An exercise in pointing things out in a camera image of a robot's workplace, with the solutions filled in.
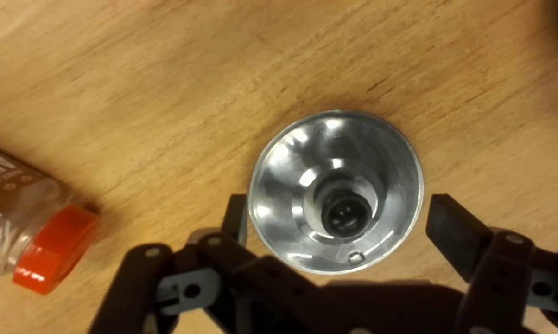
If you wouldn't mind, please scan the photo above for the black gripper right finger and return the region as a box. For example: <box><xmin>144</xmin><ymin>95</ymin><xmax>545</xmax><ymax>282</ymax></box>
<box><xmin>426</xmin><ymin>193</ymin><xmax>558</xmax><ymax>334</ymax></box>

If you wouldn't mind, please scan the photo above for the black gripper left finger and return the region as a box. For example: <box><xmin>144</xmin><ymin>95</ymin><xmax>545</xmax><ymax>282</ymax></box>
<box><xmin>89</xmin><ymin>195</ymin><xmax>324</xmax><ymax>334</ymax></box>

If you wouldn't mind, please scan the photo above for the silver kettle lid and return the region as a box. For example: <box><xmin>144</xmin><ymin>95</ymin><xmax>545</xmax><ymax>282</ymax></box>
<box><xmin>246</xmin><ymin>109</ymin><xmax>424</xmax><ymax>275</ymax></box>

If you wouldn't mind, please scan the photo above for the spice bottle orange cap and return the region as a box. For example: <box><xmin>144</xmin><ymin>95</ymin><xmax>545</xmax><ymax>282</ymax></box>
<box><xmin>0</xmin><ymin>139</ymin><xmax>100</xmax><ymax>297</ymax></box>

